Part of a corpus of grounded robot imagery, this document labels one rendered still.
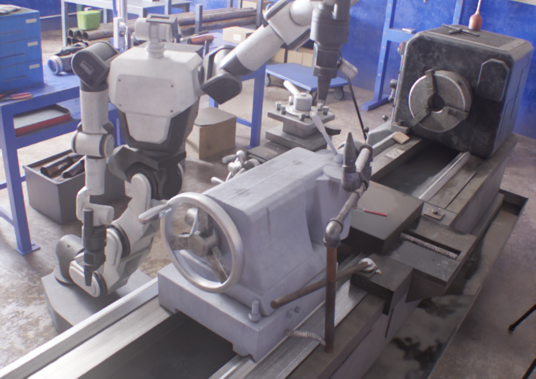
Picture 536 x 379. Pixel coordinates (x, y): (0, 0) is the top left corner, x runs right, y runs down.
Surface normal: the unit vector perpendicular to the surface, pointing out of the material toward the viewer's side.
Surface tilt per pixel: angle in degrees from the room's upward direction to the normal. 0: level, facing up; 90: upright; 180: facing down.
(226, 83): 117
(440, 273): 0
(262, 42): 98
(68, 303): 0
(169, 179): 91
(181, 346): 22
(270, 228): 76
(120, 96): 90
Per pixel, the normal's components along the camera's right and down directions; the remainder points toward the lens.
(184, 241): -0.44, 0.29
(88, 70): -0.11, 0.43
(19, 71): 0.81, 0.32
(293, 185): 0.38, -0.72
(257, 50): -0.31, 0.52
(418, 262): 0.09, -0.90
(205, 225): -0.60, 0.44
